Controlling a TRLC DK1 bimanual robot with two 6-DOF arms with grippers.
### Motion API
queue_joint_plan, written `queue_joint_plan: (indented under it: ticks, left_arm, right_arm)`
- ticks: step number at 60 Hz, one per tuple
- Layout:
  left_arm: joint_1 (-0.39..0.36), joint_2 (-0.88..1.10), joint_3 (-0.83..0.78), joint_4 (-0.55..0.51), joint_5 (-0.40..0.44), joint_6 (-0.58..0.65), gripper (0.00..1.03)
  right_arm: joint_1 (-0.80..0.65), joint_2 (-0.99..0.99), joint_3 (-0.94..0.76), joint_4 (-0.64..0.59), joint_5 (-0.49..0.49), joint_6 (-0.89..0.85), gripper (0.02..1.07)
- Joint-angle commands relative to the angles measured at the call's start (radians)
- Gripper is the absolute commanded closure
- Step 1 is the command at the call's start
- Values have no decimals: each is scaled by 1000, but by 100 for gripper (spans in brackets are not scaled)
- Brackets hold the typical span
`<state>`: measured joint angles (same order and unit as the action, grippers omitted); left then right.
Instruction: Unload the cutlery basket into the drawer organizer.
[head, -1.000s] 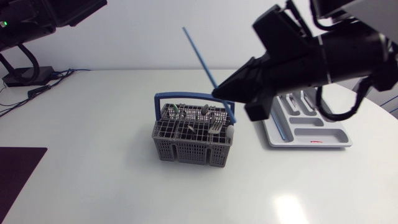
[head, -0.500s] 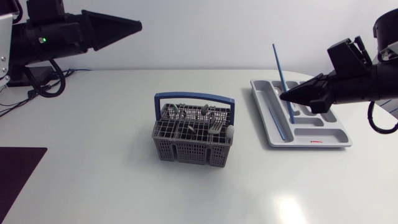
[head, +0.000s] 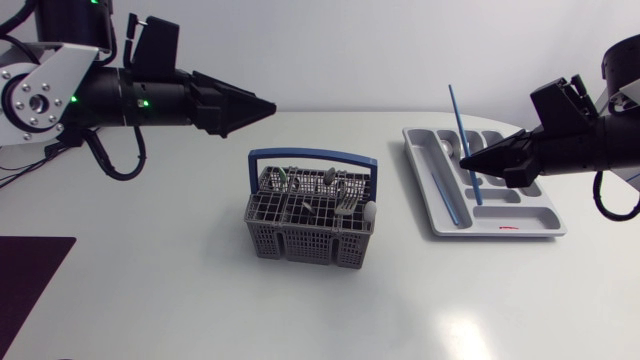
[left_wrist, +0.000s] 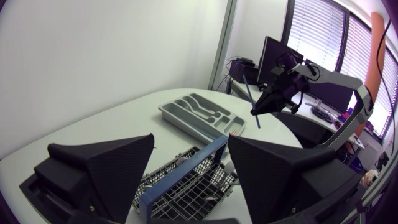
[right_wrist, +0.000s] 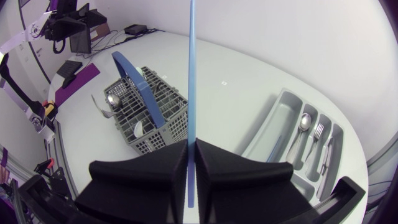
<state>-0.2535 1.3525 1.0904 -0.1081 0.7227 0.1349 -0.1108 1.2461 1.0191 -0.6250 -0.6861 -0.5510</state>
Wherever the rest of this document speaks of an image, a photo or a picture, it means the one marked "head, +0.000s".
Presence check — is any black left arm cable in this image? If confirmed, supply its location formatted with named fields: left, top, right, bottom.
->
left=81, top=124, right=148, bottom=182

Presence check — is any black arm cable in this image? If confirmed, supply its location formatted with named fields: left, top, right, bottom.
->
left=592, top=170, right=640, bottom=223
left=81, top=124, right=148, bottom=182

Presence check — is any thin black cable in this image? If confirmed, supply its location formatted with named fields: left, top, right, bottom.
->
left=0, top=143, right=67, bottom=190

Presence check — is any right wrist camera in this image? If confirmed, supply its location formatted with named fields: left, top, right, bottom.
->
left=529, top=73, right=600, bottom=134

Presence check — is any grey cutlery basket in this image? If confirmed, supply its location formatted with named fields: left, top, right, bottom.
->
left=243, top=146, right=379, bottom=271

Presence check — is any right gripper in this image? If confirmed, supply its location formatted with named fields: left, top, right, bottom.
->
left=458, top=124, right=553, bottom=189

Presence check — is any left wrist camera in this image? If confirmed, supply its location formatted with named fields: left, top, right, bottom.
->
left=123, top=12, right=181, bottom=77

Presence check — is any blue chopstick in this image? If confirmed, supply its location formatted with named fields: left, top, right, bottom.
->
left=447, top=83, right=484, bottom=207
left=430, top=171, right=460, bottom=227

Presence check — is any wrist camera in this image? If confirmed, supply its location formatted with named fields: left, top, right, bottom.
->
left=123, top=12, right=181, bottom=77
left=529, top=73, right=600, bottom=134

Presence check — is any steel fork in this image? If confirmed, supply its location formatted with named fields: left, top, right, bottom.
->
left=333, top=186, right=362, bottom=217

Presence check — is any dark mat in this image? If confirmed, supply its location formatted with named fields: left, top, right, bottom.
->
left=0, top=235, right=78, bottom=359

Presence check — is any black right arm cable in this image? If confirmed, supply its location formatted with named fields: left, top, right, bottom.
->
left=592, top=170, right=640, bottom=223

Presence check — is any grey cutlery tray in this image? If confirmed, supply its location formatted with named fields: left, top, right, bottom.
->
left=401, top=126, right=568, bottom=239

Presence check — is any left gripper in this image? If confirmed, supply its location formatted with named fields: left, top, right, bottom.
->
left=185, top=69, right=278, bottom=139

